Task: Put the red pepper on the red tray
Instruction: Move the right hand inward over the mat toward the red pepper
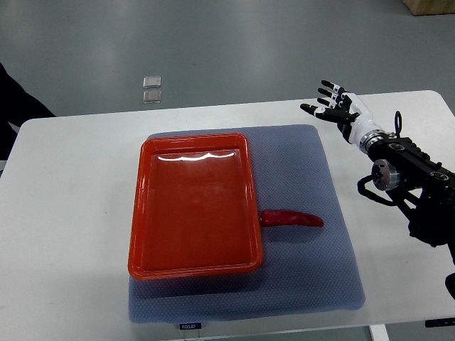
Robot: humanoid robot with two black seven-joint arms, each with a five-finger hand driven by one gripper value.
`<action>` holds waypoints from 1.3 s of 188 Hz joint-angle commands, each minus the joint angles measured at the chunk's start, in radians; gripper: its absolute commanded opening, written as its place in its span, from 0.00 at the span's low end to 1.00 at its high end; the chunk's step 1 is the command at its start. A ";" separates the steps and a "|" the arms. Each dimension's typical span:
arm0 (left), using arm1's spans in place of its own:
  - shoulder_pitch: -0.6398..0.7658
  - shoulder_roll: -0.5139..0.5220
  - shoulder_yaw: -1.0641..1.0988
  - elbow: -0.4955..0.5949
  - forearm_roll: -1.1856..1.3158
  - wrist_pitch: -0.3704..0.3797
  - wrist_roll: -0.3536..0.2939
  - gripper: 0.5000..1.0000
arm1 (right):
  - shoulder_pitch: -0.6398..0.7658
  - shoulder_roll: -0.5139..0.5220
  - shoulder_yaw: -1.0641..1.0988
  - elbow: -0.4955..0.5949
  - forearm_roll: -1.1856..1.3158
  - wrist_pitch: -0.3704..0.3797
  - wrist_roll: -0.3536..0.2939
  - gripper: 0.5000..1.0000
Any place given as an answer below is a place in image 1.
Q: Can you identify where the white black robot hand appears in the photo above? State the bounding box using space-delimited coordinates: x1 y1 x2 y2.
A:
300 80 382 149

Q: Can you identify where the red chili pepper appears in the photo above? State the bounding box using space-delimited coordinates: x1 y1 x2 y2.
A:
259 210 324 227

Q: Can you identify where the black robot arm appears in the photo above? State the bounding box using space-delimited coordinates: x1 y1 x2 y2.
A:
358 131 454 256

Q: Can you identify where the red plastic tray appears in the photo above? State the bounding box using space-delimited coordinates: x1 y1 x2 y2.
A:
128 133 263 281

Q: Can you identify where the cardboard box corner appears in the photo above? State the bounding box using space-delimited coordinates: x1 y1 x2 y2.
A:
402 0 454 16

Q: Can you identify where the blue-grey textured mat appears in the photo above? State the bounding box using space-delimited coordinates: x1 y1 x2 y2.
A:
129 124 365 323

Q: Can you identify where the upper metal floor plate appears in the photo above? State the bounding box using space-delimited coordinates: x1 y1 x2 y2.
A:
142 75 161 89

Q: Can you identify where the white table leg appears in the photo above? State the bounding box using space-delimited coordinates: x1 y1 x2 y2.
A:
368 324 390 341

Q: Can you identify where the dark label right table edge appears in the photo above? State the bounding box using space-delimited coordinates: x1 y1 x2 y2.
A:
424 318 455 328

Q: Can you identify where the black table label tag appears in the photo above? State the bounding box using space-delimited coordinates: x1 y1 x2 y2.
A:
179 323 202 330

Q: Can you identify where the dark object at left edge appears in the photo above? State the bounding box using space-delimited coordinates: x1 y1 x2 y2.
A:
1 65 55 161

